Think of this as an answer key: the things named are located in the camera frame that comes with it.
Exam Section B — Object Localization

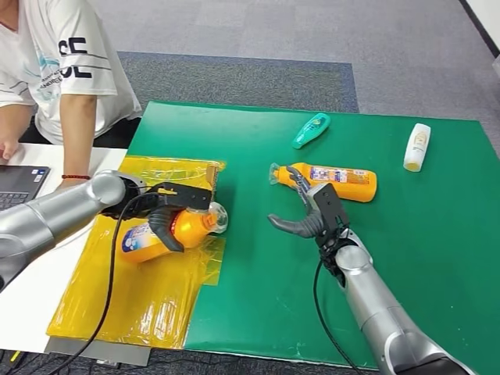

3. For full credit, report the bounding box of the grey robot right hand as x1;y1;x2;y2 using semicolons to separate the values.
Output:
267;165;326;240

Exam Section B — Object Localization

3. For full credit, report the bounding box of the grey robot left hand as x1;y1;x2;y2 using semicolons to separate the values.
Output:
147;180;213;255

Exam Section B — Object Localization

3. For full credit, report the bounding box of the orange bottle with clear cap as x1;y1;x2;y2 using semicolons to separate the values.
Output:
118;202;229;264
268;162;378;203

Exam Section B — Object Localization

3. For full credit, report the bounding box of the teal bottle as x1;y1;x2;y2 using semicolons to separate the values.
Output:
293;112;331;151

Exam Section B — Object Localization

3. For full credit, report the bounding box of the white bottle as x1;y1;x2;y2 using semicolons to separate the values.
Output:
403;123;431;173

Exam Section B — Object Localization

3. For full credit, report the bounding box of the yellow plastic sheet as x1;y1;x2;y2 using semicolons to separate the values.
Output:
47;155;226;350

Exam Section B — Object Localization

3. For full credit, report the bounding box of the green table mat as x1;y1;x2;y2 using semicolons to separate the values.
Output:
127;101;500;375

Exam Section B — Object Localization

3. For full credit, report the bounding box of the dark grey laptop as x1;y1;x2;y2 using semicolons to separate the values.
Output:
0;165;51;211

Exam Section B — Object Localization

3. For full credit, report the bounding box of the person's right hand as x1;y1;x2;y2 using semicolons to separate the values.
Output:
0;135;20;163

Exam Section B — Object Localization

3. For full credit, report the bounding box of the person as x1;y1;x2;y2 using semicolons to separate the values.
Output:
0;0;143;191

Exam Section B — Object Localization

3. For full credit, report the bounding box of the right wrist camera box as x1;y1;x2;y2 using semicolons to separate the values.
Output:
306;182;351;249

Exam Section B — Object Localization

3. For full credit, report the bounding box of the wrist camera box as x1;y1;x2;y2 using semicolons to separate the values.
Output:
306;182;351;249
154;182;213;211

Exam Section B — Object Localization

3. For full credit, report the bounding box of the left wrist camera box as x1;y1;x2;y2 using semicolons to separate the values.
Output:
154;182;213;211

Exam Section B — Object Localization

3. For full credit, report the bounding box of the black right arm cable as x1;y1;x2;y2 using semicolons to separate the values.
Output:
312;259;365;375

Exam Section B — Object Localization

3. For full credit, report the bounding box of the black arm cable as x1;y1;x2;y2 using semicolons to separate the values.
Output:
312;259;365;375
47;192;161;375

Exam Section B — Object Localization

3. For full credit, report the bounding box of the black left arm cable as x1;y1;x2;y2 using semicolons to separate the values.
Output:
47;192;161;375

